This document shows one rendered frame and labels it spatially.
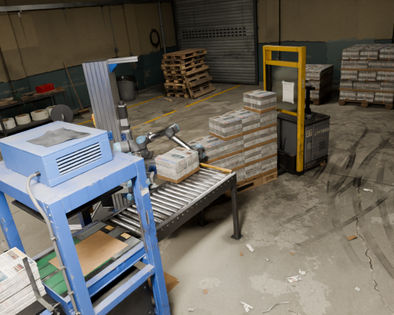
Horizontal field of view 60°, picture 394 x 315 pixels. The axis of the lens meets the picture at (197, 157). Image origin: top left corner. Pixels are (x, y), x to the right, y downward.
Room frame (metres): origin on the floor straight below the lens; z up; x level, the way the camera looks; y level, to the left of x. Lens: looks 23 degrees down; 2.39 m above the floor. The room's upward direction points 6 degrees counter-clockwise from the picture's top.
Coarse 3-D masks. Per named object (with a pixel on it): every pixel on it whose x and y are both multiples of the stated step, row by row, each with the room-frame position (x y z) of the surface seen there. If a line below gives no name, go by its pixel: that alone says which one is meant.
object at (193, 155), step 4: (176, 148) 3.51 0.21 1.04; (180, 148) 3.50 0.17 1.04; (184, 148) 3.49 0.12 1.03; (176, 152) 3.39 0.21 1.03; (180, 152) 3.38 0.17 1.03; (184, 152) 3.37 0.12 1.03; (188, 152) 3.36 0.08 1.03; (192, 152) 3.34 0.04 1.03; (196, 152) 3.36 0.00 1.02; (188, 156) 3.27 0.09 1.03; (192, 156) 3.31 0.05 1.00; (196, 156) 3.36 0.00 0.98; (192, 160) 3.31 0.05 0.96; (196, 160) 3.36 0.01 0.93; (192, 164) 3.31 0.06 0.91; (196, 164) 3.36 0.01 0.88; (192, 168) 3.30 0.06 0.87
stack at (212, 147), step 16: (192, 144) 4.12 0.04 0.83; (208, 144) 4.06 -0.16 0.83; (224, 144) 4.09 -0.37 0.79; (240, 144) 4.22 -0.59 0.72; (208, 160) 3.98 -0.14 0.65; (224, 160) 4.08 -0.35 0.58; (240, 160) 4.20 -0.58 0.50; (240, 176) 4.21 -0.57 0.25; (224, 192) 4.06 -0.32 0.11; (240, 192) 4.19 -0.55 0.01
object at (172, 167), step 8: (160, 160) 3.24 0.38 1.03; (168, 160) 3.21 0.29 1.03; (176, 160) 3.19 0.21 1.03; (184, 160) 3.22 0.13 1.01; (160, 168) 3.26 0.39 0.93; (168, 168) 3.18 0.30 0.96; (176, 168) 3.13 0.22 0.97; (184, 168) 3.21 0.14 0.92; (168, 176) 3.18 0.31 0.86; (176, 176) 3.12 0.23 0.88
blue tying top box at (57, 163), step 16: (48, 128) 2.31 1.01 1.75; (80, 128) 2.23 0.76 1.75; (0, 144) 2.14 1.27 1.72; (16, 144) 2.02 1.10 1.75; (32, 144) 1.98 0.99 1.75; (64, 144) 1.92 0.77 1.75; (80, 144) 1.95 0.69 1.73; (96, 144) 2.04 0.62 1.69; (16, 160) 2.02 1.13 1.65; (32, 160) 1.86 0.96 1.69; (48, 160) 1.79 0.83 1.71; (64, 160) 1.87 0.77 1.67; (80, 160) 1.94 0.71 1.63; (96, 160) 2.02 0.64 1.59; (48, 176) 1.77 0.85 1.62; (64, 176) 1.84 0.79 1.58
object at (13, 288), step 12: (12, 252) 1.88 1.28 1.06; (0, 264) 1.76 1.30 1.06; (12, 264) 1.75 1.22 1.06; (36, 264) 1.75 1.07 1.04; (0, 276) 1.65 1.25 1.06; (12, 276) 1.64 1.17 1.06; (24, 276) 1.69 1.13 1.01; (36, 276) 1.74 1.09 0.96; (0, 288) 1.58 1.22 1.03; (12, 288) 1.63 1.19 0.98; (24, 288) 1.68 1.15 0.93; (0, 300) 1.57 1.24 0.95; (12, 300) 1.61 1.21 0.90; (24, 300) 1.66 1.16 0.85; (0, 312) 1.55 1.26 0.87; (12, 312) 1.59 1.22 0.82
